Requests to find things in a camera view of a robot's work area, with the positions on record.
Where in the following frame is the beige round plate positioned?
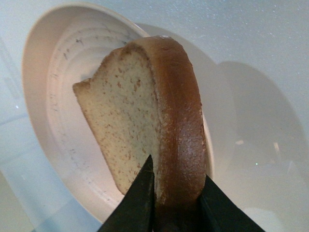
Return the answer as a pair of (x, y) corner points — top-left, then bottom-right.
(21, 2), (215, 223)

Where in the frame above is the slice of bread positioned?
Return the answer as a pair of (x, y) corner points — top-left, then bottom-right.
(73, 36), (208, 232)

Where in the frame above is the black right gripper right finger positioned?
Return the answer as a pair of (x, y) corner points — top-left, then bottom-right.
(198, 176), (263, 232)

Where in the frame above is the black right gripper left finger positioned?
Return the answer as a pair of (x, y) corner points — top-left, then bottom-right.
(98, 156), (155, 232)

